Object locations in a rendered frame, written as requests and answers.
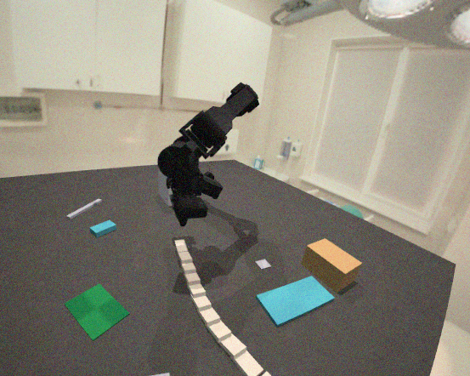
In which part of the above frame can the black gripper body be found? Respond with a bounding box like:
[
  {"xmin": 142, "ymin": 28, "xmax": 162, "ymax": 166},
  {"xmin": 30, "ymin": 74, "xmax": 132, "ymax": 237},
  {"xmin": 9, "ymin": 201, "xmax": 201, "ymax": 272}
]
[{"xmin": 167, "ymin": 166, "xmax": 207, "ymax": 219}]

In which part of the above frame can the teal rectangular block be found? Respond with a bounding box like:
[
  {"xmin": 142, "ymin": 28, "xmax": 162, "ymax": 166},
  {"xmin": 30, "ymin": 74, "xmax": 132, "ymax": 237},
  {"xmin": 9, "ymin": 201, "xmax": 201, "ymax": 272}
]
[{"xmin": 89, "ymin": 220, "xmax": 117, "ymax": 237}]

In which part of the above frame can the white thin bar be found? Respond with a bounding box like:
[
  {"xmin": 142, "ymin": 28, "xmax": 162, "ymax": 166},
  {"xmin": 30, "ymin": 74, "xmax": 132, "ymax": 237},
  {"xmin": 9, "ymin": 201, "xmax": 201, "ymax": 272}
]
[{"xmin": 66, "ymin": 199, "xmax": 102, "ymax": 219}]

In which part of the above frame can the light blue flat slab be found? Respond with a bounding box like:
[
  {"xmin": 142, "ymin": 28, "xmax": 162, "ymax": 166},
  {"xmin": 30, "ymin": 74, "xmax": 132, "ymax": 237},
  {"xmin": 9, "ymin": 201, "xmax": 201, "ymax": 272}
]
[{"xmin": 256, "ymin": 276, "xmax": 335, "ymax": 328}]

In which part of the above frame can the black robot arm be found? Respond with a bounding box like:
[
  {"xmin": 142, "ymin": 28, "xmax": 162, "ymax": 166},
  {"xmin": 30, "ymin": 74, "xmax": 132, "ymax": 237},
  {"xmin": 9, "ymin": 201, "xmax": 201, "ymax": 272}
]
[{"xmin": 158, "ymin": 82, "xmax": 259, "ymax": 199}]

